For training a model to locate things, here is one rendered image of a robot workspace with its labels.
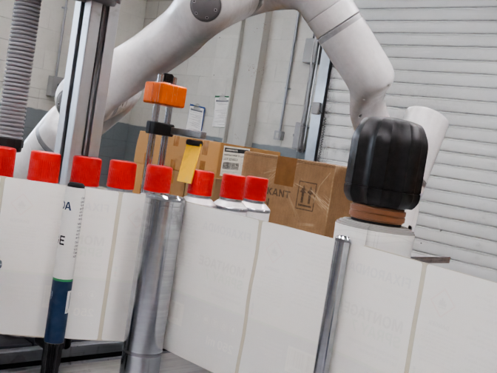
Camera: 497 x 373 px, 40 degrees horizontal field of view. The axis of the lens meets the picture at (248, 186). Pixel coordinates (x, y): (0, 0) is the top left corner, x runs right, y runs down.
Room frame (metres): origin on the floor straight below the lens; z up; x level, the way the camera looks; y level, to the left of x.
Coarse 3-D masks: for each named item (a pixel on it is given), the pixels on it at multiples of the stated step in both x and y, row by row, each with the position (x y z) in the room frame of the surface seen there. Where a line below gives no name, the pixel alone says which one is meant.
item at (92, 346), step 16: (0, 352) 0.69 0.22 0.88; (16, 352) 0.70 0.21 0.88; (32, 352) 0.71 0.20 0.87; (64, 352) 0.74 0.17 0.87; (80, 352) 0.76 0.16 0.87; (96, 352) 0.77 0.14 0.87; (112, 352) 0.79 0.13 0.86; (0, 368) 0.70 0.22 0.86; (16, 368) 0.71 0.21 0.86; (32, 368) 0.72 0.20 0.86
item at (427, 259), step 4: (412, 256) 1.38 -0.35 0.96; (416, 256) 1.39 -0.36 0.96; (420, 256) 1.40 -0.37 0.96; (424, 256) 1.41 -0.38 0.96; (428, 256) 1.42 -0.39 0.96; (432, 256) 1.43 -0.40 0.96; (436, 256) 1.45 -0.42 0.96; (440, 256) 1.46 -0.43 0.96; (444, 256) 1.47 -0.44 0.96; (448, 256) 1.48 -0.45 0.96; (420, 260) 1.40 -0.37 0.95; (424, 260) 1.41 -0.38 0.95; (428, 260) 1.42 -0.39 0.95; (432, 260) 1.43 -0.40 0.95; (436, 260) 1.44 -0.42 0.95; (440, 260) 1.45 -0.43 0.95; (444, 260) 1.46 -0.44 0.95; (448, 260) 1.48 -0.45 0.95
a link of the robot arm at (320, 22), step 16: (272, 0) 1.30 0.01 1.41; (288, 0) 1.24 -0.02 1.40; (304, 0) 1.22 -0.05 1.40; (320, 0) 1.21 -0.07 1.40; (336, 0) 1.21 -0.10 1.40; (352, 0) 1.24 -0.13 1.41; (304, 16) 1.24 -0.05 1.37; (320, 16) 1.22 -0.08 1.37; (336, 16) 1.21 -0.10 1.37; (320, 32) 1.23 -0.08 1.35
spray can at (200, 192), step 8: (200, 176) 0.91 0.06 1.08; (208, 176) 0.92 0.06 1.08; (192, 184) 0.92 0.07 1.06; (200, 184) 0.91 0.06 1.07; (208, 184) 0.92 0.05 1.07; (192, 192) 0.91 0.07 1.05; (200, 192) 0.91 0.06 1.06; (208, 192) 0.92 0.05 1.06; (192, 200) 0.91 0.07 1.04; (200, 200) 0.91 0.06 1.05; (208, 200) 0.92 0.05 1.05
